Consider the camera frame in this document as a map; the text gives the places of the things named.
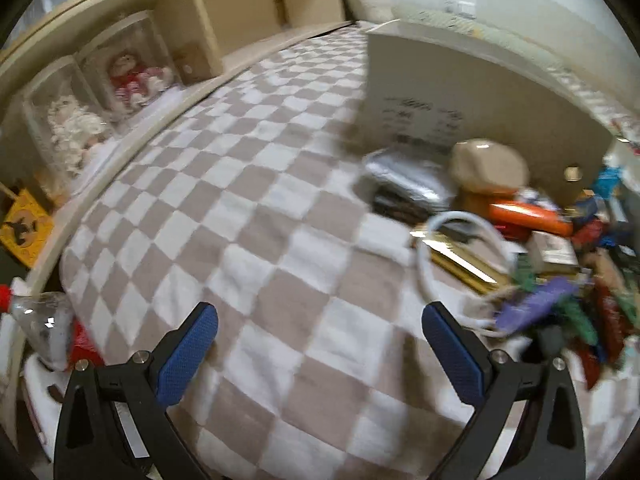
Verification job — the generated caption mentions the purple clothespin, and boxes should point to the purple clothespin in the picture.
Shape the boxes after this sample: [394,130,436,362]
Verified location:
[495,277,576,333]

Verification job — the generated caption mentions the small wooden box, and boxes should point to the small wooden box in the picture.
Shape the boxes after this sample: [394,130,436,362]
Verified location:
[172,41,212,87]

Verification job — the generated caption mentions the clear plastic bottle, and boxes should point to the clear plastic bottle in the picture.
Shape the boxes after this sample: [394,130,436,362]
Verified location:
[0,282,76,368]

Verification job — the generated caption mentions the beige oval case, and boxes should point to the beige oval case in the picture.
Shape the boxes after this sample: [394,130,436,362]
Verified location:
[447,138,531,196]

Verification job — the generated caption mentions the white cardboard box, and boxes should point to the white cardboard box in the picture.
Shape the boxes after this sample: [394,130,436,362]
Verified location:
[362,17,618,211]

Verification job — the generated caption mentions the gold flat box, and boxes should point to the gold flat box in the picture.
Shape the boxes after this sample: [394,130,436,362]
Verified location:
[425,232,506,293]

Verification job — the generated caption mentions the orange glossy tube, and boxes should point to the orange glossy tube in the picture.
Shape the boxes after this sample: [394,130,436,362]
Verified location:
[487,201,575,238]

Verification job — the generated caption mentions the white coiled cable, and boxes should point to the white coiled cable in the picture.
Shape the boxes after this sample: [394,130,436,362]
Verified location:
[415,210,518,338]

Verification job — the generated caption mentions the red shiny wrapper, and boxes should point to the red shiny wrapper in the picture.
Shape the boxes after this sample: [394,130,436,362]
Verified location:
[70,320,103,366]

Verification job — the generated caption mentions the pile of assorted small clutter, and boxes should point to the pile of assorted small clutter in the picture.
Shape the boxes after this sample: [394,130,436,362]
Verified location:
[487,155,640,391]

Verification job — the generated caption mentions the tan small carton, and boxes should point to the tan small carton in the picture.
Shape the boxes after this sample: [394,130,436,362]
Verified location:
[527,230,581,276]

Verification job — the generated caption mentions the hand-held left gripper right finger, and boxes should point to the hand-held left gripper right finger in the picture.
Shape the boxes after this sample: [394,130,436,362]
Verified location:
[421,301,587,480]

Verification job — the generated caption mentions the checkered beige white blanket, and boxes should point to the checkered beige white blanket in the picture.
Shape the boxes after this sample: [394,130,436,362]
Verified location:
[60,25,640,480]

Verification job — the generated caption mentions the yellow card with black figure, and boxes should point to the yellow card with black figure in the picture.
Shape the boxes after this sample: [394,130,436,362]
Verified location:
[0,187,56,269]

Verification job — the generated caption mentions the wooden headboard shelf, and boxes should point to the wooden headboard shelf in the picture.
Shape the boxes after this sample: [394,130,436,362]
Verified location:
[0,0,353,301]

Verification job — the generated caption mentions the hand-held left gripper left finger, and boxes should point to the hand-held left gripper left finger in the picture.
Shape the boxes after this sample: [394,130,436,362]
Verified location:
[52,302,221,480]

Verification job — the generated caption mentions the clear case with white doll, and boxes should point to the clear case with white doll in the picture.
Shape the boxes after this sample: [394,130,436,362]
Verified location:
[20,55,121,183]

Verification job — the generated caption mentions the clear case with red doll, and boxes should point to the clear case with red doll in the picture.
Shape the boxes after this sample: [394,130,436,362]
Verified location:
[75,9,183,122]

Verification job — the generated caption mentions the clear plastic blister packet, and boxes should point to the clear plastic blister packet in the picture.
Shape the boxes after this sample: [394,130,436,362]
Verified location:
[361,147,453,211]

